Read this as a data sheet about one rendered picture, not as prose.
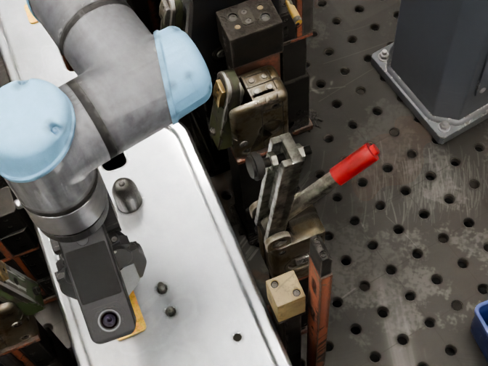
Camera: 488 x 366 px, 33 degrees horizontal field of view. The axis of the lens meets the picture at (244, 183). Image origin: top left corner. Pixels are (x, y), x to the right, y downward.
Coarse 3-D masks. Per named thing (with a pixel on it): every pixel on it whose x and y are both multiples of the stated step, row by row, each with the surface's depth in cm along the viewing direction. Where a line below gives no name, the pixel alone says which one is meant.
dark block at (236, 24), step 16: (256, 0) 102; (224, 16) 101; (240, 16) 101; (256, 16) 101; (272, 16) 101; (224, 32) 101; (240, 32) 100; (256, 32) 100; (272, 32) 101; (224, 48) 105; (240, 48) 102; (256, 48) 103; (272, 48) 104; (240, 64) 104; (256, 64) 106; (272, 64) 108
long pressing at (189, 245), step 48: (0, 0) 120; (0, 48) 117; (48, 48) 116; (144, 144) 107; (192, 144) 107; (144, 192) 104; (192, 192) 104; (48, 240) 102; (144, 240) 101; (192, 240) 101; (144, 288) 98; (192, 288) 98; (240, 288) 97; (144, 336) 95; (192, 336) 95
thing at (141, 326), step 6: (132, 294) 97; (132, 300) 97; (132, 306) 96; (138, 306) 96; (138, 312) 96; (138, 318) 96; (138, 324) 95; (144, 324) 95; (138, 330) 95; (144, 330) 95; (126, 336) 95
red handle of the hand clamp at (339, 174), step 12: (348, 156) 89; (360, 156) 88; (372, 156) 88; (336, 168) 90; (348, 168) 89; (360, 168) 89; (324, 180) 91; (336, 180) 90; (348, 180) 90; (300, 192) 92; (312, 192) 91; (324, 192) 91; (300, 204) 92; (264, 216) 94; (264, 228) 94
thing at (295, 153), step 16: (272, 144) 81; (288, 144) 81; (256, 160) 80; (272, 160) 81; (288, 160) 80; (256, 176) 81; (272, 176) 87; (288, 176) 82; (272, 192) 89; (288, 192) 85; (256, 208) 94; (272, 208) 88; (288, 208) 88; (256, 224) 96; (272, 224) 90
